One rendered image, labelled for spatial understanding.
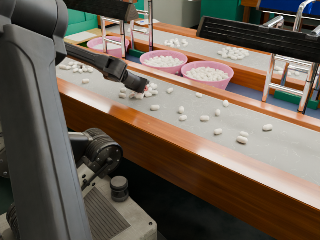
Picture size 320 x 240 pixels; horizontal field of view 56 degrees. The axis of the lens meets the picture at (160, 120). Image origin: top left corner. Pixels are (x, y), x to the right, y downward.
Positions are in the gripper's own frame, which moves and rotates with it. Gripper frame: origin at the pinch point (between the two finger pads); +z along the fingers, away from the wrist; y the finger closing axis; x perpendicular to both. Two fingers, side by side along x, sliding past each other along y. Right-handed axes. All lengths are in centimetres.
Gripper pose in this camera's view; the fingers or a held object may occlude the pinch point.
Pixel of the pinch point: (145, 88)
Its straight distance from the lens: 140.4
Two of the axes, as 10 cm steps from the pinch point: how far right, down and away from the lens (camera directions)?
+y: -8.0, -3.4, 4.9
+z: 4.5, 1.9, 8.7
